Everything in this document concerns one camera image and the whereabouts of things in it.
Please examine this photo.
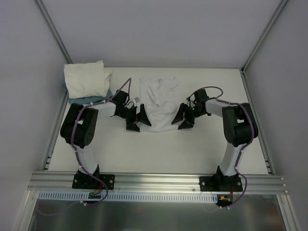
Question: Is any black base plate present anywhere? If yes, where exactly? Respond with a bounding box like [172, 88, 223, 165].
[72, 171, 115, 190]
[199, 175, 243, 192]

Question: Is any white t shirt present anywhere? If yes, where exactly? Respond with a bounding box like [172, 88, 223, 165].
[140, 77, 179, 133]
[64, 60, 113, 99]

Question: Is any left side aluminium rail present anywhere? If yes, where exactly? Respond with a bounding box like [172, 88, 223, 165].
[39, 91, 68, 171]

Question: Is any folded white t shirt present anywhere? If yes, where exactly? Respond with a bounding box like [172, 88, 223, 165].
[64, 60, 113, 99]

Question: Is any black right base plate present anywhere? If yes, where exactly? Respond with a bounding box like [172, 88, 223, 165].
[199, 175, 243, 192]

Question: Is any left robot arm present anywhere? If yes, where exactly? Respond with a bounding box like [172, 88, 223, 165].
[60, 90, 152, 188]

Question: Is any aluminium front rail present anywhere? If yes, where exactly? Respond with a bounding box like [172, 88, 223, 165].
[27, 171, 288, 194]

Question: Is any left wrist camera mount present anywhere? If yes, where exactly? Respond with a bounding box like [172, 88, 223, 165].
[132, 97, 140, 105]

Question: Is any folded blue t shirt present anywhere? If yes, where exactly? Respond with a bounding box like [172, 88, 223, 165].
[68, 86, 113, 104]

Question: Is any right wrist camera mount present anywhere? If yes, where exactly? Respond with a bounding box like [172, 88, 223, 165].
[187, 101, 196, 108]

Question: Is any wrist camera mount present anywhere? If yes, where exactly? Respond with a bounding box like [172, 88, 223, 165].
[132, 97, 140, 105]
[187, 101, 196, 108]

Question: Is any white slotted cable duct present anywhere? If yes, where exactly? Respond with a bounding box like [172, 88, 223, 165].
[38, 191, 218, 204]

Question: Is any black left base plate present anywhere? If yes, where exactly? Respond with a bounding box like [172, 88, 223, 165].
[72, 171, 115, 190]

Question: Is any right aluminium frame post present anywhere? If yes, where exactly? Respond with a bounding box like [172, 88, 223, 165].
[241, 0, 289, 73]

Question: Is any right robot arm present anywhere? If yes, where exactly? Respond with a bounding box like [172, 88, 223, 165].
[171, 87, 258, 192]

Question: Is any left aluminium frame post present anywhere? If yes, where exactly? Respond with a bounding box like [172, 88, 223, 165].
[34, 0, 73, 64]

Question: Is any aluminium frame post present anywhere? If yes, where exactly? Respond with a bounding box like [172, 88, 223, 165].
[241, 0, 289, 73]
[34, 0, 73, 64]

